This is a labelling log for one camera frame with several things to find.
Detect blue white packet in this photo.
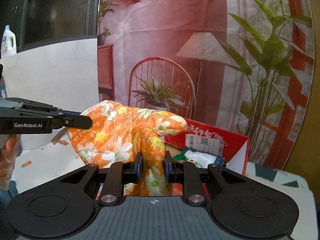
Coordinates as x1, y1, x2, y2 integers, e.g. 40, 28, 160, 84
172, 147, 225, 168

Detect orange floral oven mitt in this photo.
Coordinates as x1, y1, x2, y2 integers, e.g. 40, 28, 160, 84
68, 100, 187, 196

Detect red strawberry cardboard box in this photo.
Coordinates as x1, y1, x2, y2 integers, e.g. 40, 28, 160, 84
164, 119, 249, 175

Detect printed living room backdrop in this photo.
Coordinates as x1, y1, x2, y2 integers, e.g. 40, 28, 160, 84
97, 0, 315, 168

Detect person's left hand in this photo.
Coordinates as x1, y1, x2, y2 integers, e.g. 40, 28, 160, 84
1, 134, 20, 191

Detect white patterned table mat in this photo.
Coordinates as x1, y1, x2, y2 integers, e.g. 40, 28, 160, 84
12, 142, 319, 239

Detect white detergent bottle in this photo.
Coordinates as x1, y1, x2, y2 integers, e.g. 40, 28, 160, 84
1, 25, 17, 58

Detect yellow wooden board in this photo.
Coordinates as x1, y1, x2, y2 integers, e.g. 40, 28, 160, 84
285, 0, 319, 192

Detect dark window frame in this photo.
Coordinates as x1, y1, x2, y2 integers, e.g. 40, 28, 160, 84
1, 0, 99, 51

